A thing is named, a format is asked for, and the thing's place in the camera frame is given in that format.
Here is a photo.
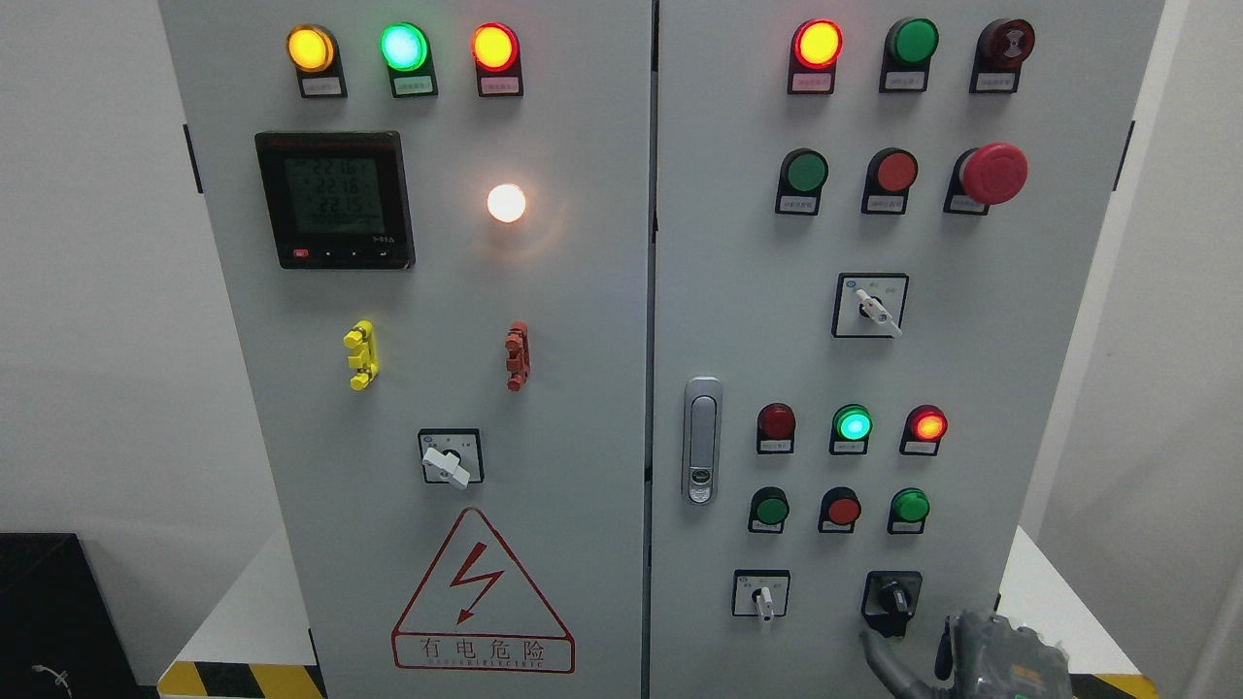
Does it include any grey cabinet door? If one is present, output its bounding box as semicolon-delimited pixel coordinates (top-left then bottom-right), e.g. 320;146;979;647
649;1;1163;698
159;1;654;698

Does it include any black digital power meter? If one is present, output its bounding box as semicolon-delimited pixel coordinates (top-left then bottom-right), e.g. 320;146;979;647
254;131;416;270

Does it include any red electric hazard warning sticker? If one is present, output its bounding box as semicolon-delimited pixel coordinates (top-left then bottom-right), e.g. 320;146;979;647
390;506;576;674

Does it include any red push button lower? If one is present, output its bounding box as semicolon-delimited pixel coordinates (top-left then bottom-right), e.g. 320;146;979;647
818;486;861;534

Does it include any green push button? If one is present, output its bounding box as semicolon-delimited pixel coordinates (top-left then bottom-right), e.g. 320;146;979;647
747;486;791;534
879;17;940;93

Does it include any white selector switch left door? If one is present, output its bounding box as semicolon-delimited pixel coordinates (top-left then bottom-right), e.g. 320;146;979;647
418;428;486;490

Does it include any white glowing indicator light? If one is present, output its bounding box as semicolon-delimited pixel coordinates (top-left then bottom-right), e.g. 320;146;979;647
486;183;527;224

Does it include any green push button lower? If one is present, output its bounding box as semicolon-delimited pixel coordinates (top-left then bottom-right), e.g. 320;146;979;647
747;486;791;534

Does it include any black box lower left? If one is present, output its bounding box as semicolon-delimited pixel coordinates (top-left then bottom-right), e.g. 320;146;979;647
1;534;142;698

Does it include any green push button top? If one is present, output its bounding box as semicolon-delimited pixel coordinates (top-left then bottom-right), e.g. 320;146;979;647
879;17;940;93

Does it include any red emergency stop button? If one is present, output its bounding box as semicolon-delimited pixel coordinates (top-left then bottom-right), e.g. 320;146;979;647
943;142;1029;216

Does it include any green lit indicator middle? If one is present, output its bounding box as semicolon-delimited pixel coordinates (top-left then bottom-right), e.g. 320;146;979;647
829;404;873;455

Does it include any green illuminated button lower right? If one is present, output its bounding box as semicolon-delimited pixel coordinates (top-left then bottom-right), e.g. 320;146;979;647
888;488;929;535

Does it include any red terminal connector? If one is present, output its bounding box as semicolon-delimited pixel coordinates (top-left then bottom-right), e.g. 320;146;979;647
503;321;531;392

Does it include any dark red indicator light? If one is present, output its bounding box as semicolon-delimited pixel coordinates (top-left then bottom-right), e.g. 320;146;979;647
756;402;796;455

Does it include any yellow indicator light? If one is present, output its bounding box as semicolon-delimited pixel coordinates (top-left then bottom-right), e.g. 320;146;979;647
286;22;348;100

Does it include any grey left cabinet door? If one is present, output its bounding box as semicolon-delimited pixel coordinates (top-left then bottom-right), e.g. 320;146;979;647
159;1;654;698

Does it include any red push button second row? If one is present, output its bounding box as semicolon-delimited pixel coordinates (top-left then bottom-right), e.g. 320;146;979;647
860;148;919;216

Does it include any red lit indicator right door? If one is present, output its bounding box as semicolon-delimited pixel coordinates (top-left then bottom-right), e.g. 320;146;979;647
787;17;843;95

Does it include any grey right cabinet door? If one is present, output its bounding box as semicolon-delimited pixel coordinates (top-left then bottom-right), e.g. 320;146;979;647
649;1;1163;698

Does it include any yellow terminal connector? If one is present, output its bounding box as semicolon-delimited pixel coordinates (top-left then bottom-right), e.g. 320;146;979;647
343;318;379;392

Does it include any black rotary knob switch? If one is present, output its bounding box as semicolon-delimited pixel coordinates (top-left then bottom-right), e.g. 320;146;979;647
860;570;924;638

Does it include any dark red buzzer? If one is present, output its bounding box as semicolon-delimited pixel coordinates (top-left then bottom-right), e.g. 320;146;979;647
970;17;1035;95

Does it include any white selector switch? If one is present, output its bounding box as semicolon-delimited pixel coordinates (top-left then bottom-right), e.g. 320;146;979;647
728;568;793;634
832;272;910;338

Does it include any white platform with hazard stripes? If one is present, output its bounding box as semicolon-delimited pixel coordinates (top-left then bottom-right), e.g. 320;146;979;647
155;529;1158;698

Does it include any green indicator light top left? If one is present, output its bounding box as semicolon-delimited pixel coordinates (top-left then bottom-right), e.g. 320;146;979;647
379;22;439;98

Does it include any white selector switch lower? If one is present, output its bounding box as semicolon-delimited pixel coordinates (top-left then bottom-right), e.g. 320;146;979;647
728;568;793;634

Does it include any red-orange indicator light left door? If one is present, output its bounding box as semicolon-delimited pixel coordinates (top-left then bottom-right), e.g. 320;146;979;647
471;22;523;97

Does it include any white selector switch upper right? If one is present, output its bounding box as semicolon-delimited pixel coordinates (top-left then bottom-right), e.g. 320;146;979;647
832;272;910;338

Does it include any green push button second row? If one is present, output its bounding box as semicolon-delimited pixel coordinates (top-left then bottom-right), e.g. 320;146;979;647
774;148;829;216

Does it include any red indicator light right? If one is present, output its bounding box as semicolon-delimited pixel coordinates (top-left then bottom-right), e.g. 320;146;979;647
897;404;948;456

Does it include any silver door lock handle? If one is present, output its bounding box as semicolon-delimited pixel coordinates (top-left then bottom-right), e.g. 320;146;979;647
681;377;723;505

